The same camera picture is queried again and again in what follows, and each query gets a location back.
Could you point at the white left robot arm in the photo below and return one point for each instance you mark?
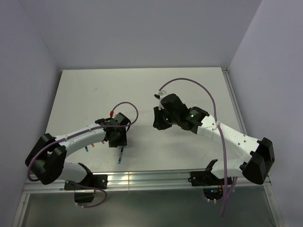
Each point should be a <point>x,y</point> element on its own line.
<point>47,159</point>

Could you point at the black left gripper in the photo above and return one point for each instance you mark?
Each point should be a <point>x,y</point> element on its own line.
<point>122,141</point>

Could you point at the aluminium side rail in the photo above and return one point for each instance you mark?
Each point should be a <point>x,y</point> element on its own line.
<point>234,101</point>

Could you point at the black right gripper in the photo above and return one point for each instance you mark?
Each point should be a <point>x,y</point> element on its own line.
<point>158,123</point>

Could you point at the aluminium front rail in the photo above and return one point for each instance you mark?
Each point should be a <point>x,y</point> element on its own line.
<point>127,181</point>

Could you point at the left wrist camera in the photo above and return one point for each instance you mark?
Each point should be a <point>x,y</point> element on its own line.
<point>105,121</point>

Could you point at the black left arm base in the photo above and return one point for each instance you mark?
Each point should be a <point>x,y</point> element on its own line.
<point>92,184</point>

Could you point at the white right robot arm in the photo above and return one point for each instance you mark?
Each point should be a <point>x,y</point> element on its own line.
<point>254,157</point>

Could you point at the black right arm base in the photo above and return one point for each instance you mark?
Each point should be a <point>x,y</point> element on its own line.
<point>214,190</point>

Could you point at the light blue pen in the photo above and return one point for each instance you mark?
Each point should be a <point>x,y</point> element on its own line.
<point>121,155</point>

